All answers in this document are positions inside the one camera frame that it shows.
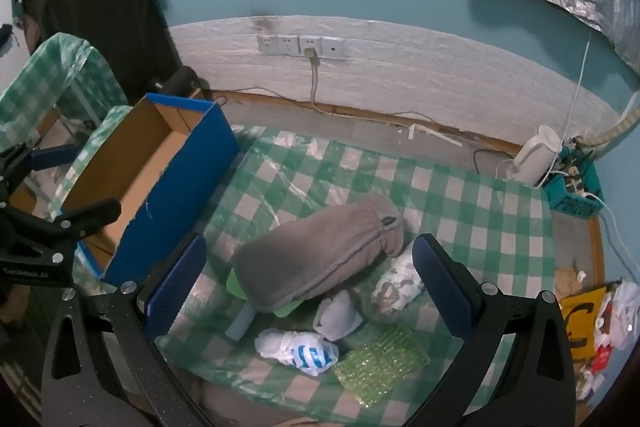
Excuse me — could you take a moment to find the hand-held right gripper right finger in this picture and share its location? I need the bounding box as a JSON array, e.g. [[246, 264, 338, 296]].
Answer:
[[412, 233, 576, 427]]

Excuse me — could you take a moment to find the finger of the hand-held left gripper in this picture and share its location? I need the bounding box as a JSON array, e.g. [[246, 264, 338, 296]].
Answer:
[[50, 199, 122, 240], [0, 142, 81, 188]]

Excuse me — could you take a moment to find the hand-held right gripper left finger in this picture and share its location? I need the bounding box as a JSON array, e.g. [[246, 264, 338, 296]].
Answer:
[[40, 233, 216, 427]]

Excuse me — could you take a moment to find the blue cardboard box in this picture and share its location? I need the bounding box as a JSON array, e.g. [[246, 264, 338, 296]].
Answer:
[[60, 93, 241, 288]]

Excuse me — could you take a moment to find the green sparkly scouring cloth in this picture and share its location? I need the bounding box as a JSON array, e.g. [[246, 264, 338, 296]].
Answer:
[[332, 324, 431, 408]]

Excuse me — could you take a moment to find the grey fleece towel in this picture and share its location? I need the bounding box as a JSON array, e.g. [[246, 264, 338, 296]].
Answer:
[[232, 194, 406, 313]]

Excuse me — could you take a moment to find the white and blue plastic bag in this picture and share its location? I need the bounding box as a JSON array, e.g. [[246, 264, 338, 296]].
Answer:
[[254, 328, 341, 377]]

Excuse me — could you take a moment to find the camouflage printed cloth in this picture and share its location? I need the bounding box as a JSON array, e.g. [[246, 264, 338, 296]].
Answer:
[[350, 239, 426, 323]]

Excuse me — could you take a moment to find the green checked tablecloth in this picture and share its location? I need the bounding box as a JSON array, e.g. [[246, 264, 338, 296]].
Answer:
[[152, 124, 558, 423]]

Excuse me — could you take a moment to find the green checked cloth cover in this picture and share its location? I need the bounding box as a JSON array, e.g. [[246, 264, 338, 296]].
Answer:
[[0, 33, 133, 220]]

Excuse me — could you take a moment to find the white padded cloth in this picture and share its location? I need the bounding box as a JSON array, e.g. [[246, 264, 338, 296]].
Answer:
[[312, 289, 365, 342]]

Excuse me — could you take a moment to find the green plastic item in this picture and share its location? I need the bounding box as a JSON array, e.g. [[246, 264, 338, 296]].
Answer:
[[225, 269, 306, 318]]

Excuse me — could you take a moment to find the yellow bag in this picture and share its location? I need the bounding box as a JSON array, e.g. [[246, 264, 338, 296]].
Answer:
[[559, 287, 608, 358]]

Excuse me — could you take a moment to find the black cylinder object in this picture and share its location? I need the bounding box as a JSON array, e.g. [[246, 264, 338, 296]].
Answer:
[[150, 67, 206, 100]]

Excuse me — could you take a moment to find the teal plastic basket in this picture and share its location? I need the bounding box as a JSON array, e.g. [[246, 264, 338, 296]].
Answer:
[[542, 147, 603, 220]]

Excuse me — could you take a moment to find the white plastic strip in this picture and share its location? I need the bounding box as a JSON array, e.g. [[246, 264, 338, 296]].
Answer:
[[400, 124, 463, 148]]

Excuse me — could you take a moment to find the black hanging jacket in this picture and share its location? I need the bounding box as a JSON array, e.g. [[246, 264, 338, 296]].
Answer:
[[10, 0, 183, 105]]

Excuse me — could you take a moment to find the white electric kettle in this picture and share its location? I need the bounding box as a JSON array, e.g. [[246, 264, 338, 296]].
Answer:
[[512, 124, 563, 185]]

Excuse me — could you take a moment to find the pile of plastic bags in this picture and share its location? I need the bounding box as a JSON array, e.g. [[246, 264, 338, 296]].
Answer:
[[575, 279, 640, 400]]

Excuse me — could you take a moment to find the black cable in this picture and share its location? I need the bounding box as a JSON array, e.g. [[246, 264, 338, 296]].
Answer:
[[472, 148, 506, 172]]

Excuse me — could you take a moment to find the white cable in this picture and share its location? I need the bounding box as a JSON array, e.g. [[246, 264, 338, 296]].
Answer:
[[585, 194, 636, 278]]

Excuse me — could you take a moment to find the grey plug cable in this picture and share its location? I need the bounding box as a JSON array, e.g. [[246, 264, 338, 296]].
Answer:
[[304, 48, 323, 110]]

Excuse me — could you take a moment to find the striped rope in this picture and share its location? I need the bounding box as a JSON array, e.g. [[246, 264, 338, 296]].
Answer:
[[582, 92, 640, 148]]

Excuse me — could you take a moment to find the white hanging cord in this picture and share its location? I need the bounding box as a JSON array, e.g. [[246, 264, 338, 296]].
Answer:
[[562, 29, 593, 142]]

